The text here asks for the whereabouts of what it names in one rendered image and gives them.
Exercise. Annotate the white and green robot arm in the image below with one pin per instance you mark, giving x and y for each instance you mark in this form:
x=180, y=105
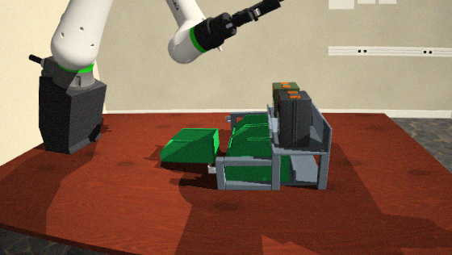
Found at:
x=75, y=42

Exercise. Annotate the grey metal shelf rack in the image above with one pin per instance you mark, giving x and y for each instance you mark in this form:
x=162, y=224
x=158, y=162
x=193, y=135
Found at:
x=304, y=168

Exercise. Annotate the green bin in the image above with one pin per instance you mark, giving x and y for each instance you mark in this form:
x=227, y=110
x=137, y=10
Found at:
x=249, y=133
x=251, y=120
x=255, y=148
x=192, y=145

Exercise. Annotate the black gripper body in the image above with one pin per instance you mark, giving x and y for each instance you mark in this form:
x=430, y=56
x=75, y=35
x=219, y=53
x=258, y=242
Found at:
x=219, y=29

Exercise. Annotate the olive green tool case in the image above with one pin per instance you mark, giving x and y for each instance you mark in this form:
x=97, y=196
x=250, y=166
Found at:
x=282, y=86

